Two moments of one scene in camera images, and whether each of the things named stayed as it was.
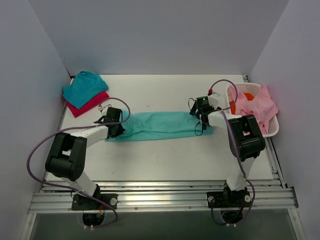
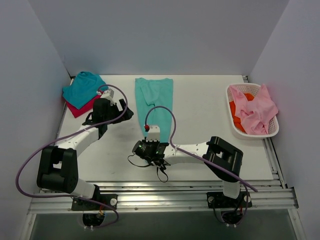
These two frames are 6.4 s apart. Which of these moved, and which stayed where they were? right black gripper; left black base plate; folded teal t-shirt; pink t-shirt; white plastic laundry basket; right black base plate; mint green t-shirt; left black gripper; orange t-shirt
Moved: left black gripper; mint green t-shirt; right black gripper
Stayed: right black base plate; white plastic laundry basket; folded teal t-shirt; orange t-shirt; pink t-shirt; left black base plate
